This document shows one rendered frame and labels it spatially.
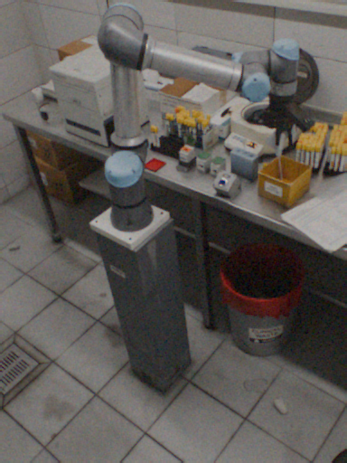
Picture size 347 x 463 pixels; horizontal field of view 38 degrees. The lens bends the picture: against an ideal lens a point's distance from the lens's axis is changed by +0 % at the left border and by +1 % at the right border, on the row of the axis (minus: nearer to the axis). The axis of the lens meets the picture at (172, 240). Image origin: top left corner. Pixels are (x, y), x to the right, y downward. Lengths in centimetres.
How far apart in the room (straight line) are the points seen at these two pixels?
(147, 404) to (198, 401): 22
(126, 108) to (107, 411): 132
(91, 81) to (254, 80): 83
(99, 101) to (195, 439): 142
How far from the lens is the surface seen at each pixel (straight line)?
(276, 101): 166
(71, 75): 215
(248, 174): 187
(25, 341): 267
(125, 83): 158
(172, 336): 211
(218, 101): 222
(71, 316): 268
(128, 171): 156
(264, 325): 219
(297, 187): 176
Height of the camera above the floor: 198
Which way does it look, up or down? 42 degrees down
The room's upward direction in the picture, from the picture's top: 8 degrees counter-clockwise
